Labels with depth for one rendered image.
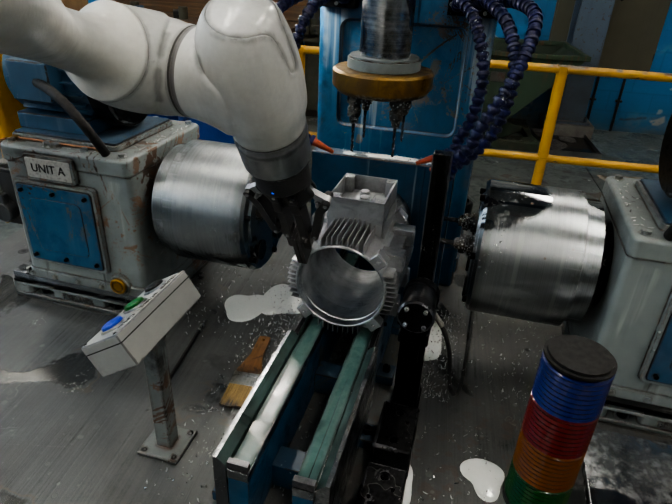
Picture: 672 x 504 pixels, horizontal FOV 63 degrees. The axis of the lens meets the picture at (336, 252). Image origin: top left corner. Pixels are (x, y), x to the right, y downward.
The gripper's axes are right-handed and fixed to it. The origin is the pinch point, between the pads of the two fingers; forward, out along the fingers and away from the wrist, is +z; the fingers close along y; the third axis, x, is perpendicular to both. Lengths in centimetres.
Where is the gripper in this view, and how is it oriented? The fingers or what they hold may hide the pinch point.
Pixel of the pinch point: (301, 244)
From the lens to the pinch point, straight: 87.3
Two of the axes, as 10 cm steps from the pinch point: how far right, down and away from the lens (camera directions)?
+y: -9.6, -1.7, 2.2
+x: -2.6, 8.3, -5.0
